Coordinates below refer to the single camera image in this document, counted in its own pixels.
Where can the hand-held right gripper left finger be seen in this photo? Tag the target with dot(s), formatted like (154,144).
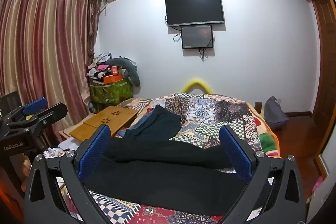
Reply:
(94,151)

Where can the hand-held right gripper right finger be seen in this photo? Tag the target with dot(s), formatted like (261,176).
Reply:
(236,153)

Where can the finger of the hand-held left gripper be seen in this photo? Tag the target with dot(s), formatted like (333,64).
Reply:
(35,104)
(52,115)

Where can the black pants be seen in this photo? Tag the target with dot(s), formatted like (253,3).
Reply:
(157,171)

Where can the person's left hand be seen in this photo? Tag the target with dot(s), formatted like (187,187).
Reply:
(26,165)

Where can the orange colourful fleece blanket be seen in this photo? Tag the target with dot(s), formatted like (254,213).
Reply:
(267,142)

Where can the wooden lap desk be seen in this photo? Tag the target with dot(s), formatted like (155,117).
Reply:
(105,119)

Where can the white patterned cloth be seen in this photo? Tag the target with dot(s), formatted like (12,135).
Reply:
(52,153)

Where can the blue jeans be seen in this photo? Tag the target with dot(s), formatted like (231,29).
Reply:
(139,124)

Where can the patchwork printed blanket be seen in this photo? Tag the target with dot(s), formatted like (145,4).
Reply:
(204,108)

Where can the grey backpack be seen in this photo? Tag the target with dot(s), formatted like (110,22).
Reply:
(274,113)

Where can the green patterned storage bag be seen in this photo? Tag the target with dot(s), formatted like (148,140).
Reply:
(113,92)

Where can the striped pink beige curtain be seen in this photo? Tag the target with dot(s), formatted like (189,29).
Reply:
(47,43)

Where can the pile of mixed clothes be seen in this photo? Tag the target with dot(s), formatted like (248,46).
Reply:
(98,70)

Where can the dark navy folded garment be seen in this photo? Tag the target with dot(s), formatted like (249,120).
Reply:
(157,121)

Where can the orange box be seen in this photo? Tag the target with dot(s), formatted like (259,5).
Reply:
(113,79)

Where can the small red box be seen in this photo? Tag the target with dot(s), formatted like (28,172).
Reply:
(115,70)

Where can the yellow foam arc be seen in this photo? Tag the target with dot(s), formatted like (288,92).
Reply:
(195,80)

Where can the pink bag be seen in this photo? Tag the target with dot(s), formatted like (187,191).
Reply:
(317,187)

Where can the brown wooden door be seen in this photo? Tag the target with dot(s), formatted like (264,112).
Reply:
(321,56)

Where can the wooden bed frame post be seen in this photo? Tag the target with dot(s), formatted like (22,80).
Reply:
(258,107)

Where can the small black wall monitor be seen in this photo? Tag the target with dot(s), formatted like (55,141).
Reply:
(197,37)

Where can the large black wall television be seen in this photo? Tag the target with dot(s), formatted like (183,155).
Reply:
(194,8)

